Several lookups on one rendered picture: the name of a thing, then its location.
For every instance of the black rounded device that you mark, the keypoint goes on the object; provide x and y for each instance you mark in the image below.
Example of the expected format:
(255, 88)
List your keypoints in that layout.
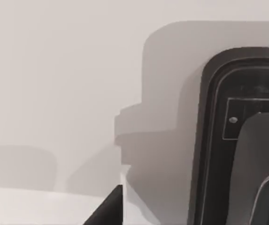
(216, 164)

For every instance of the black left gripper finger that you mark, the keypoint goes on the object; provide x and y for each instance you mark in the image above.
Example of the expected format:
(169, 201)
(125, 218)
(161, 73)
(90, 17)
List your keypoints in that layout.
(110, 211)

